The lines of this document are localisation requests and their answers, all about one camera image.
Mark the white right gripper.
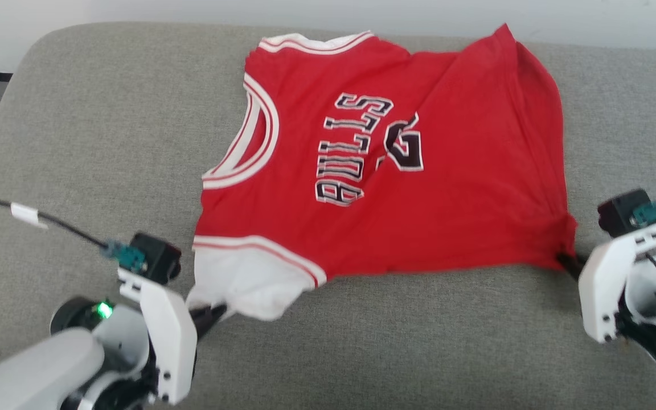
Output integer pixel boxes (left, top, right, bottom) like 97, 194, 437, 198
556, 223, 656, 344

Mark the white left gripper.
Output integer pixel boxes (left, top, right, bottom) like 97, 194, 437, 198
117, 269, 229, 405

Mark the red white basketball jersey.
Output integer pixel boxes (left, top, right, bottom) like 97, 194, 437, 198
186, 23, 579, 323

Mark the grey fabric sofa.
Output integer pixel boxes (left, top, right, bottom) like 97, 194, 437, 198
0, 22, 656, 410

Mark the left teal plug black cable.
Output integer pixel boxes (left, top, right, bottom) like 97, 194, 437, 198
0, 192, 147, 273

